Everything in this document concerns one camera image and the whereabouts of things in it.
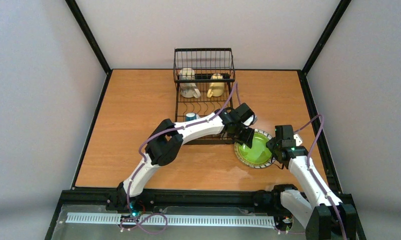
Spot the white floral mug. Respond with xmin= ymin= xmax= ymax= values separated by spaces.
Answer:
xmin=178 ymin=68 xmax=201 ymax=99

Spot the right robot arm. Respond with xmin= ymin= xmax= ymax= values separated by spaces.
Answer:
xmin=266 ymin=125 xmax=358 ymax=240

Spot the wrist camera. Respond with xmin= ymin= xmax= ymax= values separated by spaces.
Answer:
xmin=243 ymin=114 xmax=258 ymax=127
xmin=293 ymin=133 xmax=303 ymax=147

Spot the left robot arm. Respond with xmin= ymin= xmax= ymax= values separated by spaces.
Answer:
xmin=117 ymin=103 xmax=257 ymax=198

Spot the white black striped plate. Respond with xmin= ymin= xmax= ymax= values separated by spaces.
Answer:
xmin=233 ymin=129 xmax=278 ymax=170

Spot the white slotted cable duct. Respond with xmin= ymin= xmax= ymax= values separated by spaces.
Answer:
xmin=65 ymin=212 xmax=275 ymax=228

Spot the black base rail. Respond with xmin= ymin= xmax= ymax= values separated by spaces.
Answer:
xmin=59 ymin=187 xmax=289 ymax=215

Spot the dark teal spotted bowl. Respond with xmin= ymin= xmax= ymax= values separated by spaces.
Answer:
xmin=185 ymin=112 xmax=201 ymax=122

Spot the black enclosure frame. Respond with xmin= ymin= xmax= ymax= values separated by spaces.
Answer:
xmin=45 ymin=0 xmax=355 ymax=240

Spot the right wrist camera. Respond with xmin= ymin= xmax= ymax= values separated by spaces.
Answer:
xmin=293 ymin=133 xmax=303 ymax=147

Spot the black wire dish rack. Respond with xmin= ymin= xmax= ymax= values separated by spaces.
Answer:
xmin=172 ymin=47 xmax=238 ymax=146

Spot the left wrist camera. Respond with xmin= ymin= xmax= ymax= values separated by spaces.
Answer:
xmin=243 ymin=114 xmax=258 ymax=127

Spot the yellow mug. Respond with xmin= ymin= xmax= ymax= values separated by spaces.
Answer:
xmin=206 ymin=73 xmax=225 ymax=98

